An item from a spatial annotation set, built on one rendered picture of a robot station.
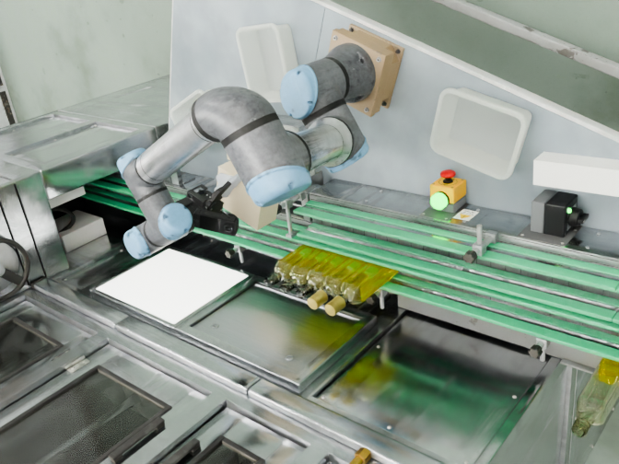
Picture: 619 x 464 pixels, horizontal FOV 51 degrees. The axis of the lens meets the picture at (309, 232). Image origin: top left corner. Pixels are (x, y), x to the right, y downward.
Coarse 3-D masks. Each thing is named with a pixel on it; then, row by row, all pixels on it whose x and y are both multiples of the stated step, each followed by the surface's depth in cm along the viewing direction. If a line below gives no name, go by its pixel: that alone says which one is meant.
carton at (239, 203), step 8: (224, 168) 173; (232, 168) 173; (216, 184) 177; (240, 184) 170; (232, 192) 174; (240, 192) 172; (224, 200) 178; (232, 200) 175; (240, 200) 173; (248, 200) 171; (232, 208) 177; (240, 208) 174; (248, 208) 172; (256, 208) 170; (264, 208) 171; (272, 208) 174; (240, 216) 176; (248, 216) 174; (256, 216) 172; (264, 216) 173; (272, 216) 176; (248, 224) 175; (256, 224) 173; (264, 224) 175
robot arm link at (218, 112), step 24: (216, 96) 117; (240, 96) 116; (192, 120) 122; (216, 120) 116; (240, 120) 114; (168, 144) 131; (192, 144) 127; (120, 168) 146; (144, 168) 140; (168, 168) 136; (144, 192) 145
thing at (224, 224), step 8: (200, 216) 162; (208, 216) 161; (216, 216) 161; (224, 216) 162; (232, 216) 162; (200, 224) 163; (208, 224) 163; (216, 224) 162; (224, 224) 162; (232, 224) 161; (224, 232) 163; (232, 232) 163
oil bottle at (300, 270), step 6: (318, 252) 185; (324, 252) 184; (330, 252) 184; (306, 258) 183; (312, 258) 182; (318, 258) 182; (324, 258) 182; (300, 264) 180; (306, 264) 179; (312, 264) 179; (294, 270) 178; (300, 270) 177; (306, 270) 177; (300, 276) 176; (306, 276) 177; (300, 282) 177; (306, 282) 177
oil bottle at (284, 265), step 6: (300, 246) 189; (306, 246) 189; (294, 252) 186; (300, 252) 186; (306, 252) 185; (312, 252) 186; (282, 258) 184; (288, 258) 184; (294, 258) 183; (300, 258) 183; (276, 264) 182; (282, 264) 181; (288, 264) 180; (294, 264) 181; (276, 270) 181; (282, 270) 180; (288, 270) 180; (288, 276) 180
